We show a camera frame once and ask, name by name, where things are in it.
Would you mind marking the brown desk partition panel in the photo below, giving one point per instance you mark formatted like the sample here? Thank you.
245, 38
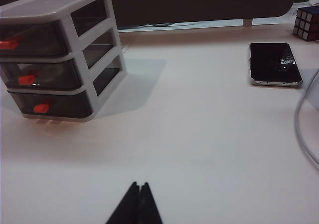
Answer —
199, 2

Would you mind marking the black Rubik's cube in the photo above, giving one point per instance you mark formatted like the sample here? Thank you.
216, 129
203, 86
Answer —
305, 22

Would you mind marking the black smartphone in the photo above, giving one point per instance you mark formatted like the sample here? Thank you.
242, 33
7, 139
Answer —
271, 62

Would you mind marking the white plastic drawer cabinet frame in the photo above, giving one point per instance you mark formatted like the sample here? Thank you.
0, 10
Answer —
74, 47

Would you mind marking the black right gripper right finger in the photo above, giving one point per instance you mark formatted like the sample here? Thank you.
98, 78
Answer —
149, 209

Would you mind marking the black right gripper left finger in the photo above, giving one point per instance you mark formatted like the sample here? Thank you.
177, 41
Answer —
125, 209

